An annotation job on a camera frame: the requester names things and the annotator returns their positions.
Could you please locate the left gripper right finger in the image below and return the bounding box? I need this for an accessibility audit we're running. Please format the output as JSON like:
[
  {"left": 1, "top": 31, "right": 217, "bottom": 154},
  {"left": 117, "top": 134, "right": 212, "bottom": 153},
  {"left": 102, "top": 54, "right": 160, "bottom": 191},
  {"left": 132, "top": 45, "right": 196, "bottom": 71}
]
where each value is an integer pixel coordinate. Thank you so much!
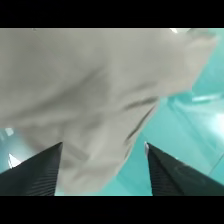
[{"left": 144, "top": 141, "right": 224, "bottom": 197}]

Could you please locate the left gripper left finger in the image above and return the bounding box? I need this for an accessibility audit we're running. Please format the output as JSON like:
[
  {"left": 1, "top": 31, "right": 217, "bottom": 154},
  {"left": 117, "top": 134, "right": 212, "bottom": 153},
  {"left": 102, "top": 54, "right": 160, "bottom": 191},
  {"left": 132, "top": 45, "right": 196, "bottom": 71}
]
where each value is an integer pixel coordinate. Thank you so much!
[{"left": 0, "top": 141, "right": 64, "bottom": 197}]

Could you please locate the brown shirt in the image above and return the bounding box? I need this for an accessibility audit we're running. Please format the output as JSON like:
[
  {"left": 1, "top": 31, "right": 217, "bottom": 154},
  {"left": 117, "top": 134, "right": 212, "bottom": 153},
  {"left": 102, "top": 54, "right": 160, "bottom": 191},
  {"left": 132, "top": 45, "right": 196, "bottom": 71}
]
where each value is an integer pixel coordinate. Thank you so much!
[{"left": 0, "top": 27, "right": 221, "bottom": 196}]

